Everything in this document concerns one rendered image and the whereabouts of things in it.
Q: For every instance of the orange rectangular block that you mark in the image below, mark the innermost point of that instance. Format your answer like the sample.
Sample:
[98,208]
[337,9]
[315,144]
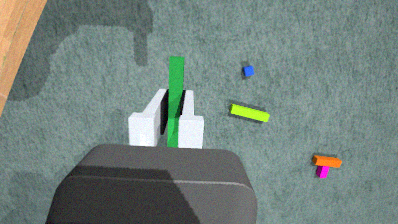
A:
[326,161]

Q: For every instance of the magenta block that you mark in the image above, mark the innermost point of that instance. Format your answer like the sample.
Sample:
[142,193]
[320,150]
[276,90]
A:
[322,171]

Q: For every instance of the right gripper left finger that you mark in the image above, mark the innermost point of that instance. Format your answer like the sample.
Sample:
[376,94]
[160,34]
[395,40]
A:
[145,128]

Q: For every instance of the small blue cube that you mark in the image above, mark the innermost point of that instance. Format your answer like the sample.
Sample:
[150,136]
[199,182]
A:
[248,70]

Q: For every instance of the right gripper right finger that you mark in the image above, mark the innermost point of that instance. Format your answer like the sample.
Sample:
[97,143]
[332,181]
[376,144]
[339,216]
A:
[190,133]

